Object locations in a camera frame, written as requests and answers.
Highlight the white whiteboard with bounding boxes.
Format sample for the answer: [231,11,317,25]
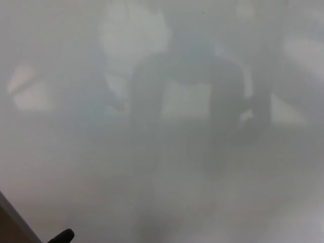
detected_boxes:
[0,0,324,243]

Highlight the grey whiteboard frame edge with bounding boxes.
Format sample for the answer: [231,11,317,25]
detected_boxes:
[0,190,43,243]

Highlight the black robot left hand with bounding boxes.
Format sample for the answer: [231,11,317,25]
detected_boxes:
[49,228,75,243]

